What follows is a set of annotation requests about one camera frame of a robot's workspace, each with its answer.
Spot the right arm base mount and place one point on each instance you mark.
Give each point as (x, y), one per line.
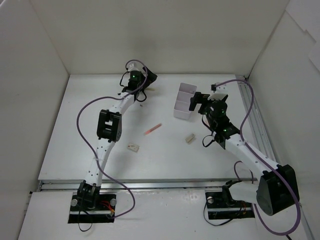
(220, 208)

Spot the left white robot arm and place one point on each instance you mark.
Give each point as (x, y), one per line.
(109, 126)

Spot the white eraser with red logo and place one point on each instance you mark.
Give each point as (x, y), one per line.
(133, 147)

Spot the white three-compartment organizer box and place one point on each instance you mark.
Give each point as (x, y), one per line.
(181, 107)

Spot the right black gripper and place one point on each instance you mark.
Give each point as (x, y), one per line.
(199, 100)

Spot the aluminium rail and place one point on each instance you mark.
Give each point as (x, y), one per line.
(257, 126)
(138, 184)

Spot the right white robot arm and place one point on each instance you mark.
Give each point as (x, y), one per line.
(277, 187)

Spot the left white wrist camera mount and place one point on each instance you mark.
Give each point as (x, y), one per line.
(132, 66)

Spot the aluminium rail right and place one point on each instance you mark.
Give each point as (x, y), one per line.
(257, 126)

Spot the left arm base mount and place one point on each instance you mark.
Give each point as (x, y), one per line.
(89, 206)

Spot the orange-red highlighter pen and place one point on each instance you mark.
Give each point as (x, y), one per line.
(152, 129)

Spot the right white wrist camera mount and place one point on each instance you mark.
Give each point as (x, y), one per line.
(219, 91)

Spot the aluminium rail front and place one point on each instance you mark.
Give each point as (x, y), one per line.
(138, 184)

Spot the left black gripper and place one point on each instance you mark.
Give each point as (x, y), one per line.
(149, 78)

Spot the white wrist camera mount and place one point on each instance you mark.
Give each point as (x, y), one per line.
(219, 91)
(132, 66)

